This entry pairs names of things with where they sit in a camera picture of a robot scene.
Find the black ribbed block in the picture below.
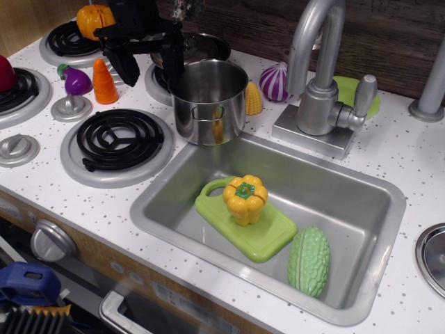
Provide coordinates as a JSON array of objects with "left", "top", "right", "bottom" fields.
[{"left": 1, "top": 308, "right": 74, "bottom": 334}]

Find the silver stove knob upper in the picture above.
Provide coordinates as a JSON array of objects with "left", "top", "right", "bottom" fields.
[{"left": 51, "top": 95, "right": 92, "bottom": 122}]

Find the back right stove burner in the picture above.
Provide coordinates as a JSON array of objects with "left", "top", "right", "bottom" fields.
[{"left": 144, "top": 63, "right": 172, "bottom": 106}]

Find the front left stove burner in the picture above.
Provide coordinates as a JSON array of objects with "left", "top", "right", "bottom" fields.
[{"left": 1, "top": 67, "right": 52, "bottom": 129}]

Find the silver stove knob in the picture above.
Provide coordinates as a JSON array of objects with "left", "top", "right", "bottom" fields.
[
  {"left": 51, "top": 95, "right": 92, "bottom": 122},
  {"left": 1, "top": 134, "right": 40, "bottom": 168}
]

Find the purple striped toy onion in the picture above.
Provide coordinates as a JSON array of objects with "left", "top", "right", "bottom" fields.
[{"left": 259, "top": 62, "right": 293, "bottom": 102}]

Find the steel saucepan with lid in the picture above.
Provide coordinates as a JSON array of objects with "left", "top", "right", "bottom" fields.
[{"left": 150, "top": 33, "right": 231, "bottom": 69}]

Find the red toy vegetable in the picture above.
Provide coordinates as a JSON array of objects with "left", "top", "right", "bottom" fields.
[{"left": 0, "top": 55, "right": 17, "bottom": 93}]

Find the silver stove knob lower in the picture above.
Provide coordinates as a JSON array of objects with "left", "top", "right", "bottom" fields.
[{"left": 1, "top": 134, "right": 40, "bottom": 168}]

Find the blue plastic clamp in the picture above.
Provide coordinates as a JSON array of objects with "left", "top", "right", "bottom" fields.
[{"left": 1, "top": 262, "right": 61, "bottom": 306}]

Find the front right black stove burner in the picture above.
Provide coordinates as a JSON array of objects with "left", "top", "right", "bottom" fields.
[{"left": 60, "top": 109, "right": 175, "bottom": 189}]

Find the silver post with base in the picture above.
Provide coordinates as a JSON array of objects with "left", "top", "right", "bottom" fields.
[{"left": 409, "top": 40, "right": 444, "bottom": 122}]

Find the yellow toy bell pepper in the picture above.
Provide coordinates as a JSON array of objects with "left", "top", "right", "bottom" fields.
[{"left": 222, "top": 175, "right": 268, "bottom": 226}]

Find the orange toy carrot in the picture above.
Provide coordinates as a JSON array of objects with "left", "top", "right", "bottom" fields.
[{"left": 92, "top": 58, "right": 119, "bottom": 104}]

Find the silver metal sink basin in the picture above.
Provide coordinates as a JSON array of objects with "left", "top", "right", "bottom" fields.
[{"left": 130, "top": 134, "right": 406, "bottom": 326}]

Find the purple toy eggplant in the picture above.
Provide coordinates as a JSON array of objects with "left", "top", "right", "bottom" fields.
[{"left": 57, "top": 64, "right": 93, "bottom": 96}]

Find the orange toy pumpkin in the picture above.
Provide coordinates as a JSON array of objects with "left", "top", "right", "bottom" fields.
[{"left": 76, "top": 4, "right": 116, "bottom": 41}]

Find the silver oven dial knob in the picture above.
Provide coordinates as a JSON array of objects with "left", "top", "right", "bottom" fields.
[{"left": 31, "top": 219, "right": 77, "bottom": 262}]

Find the yellow toy corn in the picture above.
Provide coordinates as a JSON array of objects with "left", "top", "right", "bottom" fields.
[{"left": 245, "top": 81, "right": 263, "bottom": 116}]

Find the tall stainless steel pot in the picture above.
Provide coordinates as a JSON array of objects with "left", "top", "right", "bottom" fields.
[{"left": 168, "top": 59, "right": 249, "bottom": 145}]

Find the silver toy faucet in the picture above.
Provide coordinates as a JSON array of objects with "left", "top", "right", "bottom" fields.
[{"left": 272, "top": 1, "right": 378, "bottom": 159}]

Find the green plastic cutting board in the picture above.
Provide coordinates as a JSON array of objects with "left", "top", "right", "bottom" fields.
[{"left": 195, "top": 176, "right": 298, "bottom": 263}]

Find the hanging speckled object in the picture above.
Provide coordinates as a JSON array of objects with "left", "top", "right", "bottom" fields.
[{"left": 172, "top": 0, "right": 205, "bottom": 22}]

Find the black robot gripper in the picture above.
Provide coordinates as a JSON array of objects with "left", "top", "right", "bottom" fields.
[{"left": 93, "top": 0, "right": 184, "bottom": 87}]

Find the silver round bowl rim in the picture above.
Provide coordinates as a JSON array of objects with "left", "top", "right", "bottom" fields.
[{"left": 415, "top": 223, "right": 444, "bottom": 297}]

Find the silver oven door handle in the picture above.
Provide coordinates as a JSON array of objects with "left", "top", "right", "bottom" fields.
[{"left": 99, "top": 290, "right": 168, "bottom": 333}]

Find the green toy bitter gourd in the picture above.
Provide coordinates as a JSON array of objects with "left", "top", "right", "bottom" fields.
[{"left": 287, "top": 225, "right": 330, "bottom": 298}]

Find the green plastic plate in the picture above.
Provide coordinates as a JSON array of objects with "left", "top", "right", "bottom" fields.
[{"left": 333, "top": 76, "right": 380, "bottom": 120}]

